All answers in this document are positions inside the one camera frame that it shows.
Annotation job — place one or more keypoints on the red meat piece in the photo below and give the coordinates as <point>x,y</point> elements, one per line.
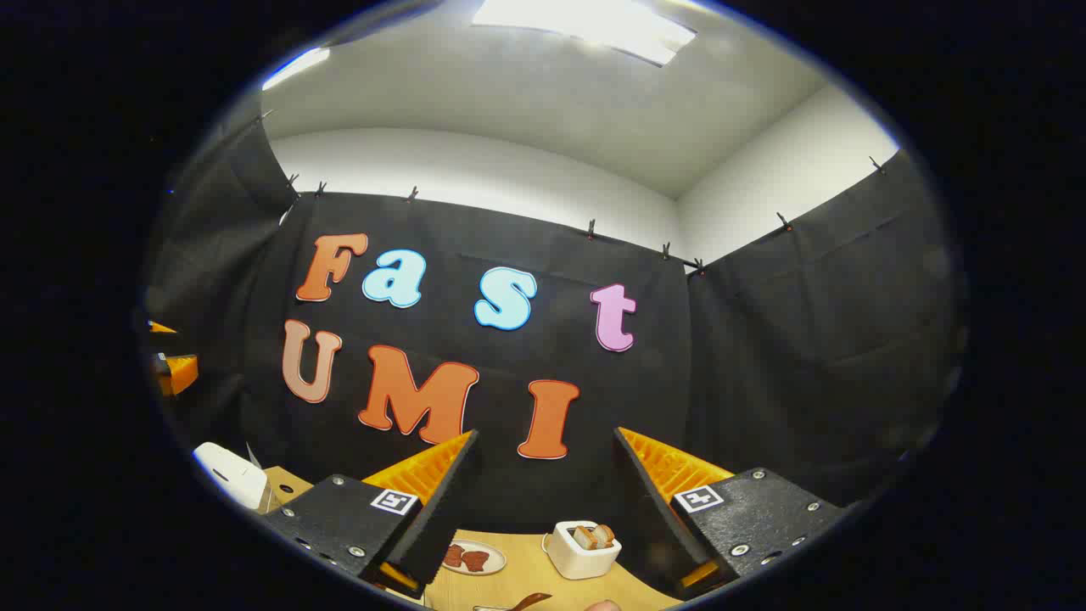
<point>475,561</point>
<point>455,556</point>

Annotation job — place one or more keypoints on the white toaster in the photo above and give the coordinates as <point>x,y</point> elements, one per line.
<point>581,562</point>

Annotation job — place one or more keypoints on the white rice cooker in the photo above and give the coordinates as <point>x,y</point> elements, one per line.
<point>231,475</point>

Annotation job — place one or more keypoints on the white round plate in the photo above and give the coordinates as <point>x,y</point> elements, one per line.
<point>496,558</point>

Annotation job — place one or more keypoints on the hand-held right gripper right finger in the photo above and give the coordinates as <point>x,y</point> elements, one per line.
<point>645,509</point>

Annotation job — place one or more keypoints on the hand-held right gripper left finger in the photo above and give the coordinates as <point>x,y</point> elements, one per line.
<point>441,509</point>

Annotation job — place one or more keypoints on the black backdrop cloth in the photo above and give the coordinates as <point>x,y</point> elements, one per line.
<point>764,356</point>

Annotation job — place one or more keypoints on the row of black cloth clips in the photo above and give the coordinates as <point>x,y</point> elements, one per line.
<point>591,230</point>

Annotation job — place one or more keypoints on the ceiling light panel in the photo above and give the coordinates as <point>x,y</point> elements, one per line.
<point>585,25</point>

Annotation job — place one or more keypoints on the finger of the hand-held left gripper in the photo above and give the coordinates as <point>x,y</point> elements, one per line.
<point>180,373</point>
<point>161,327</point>

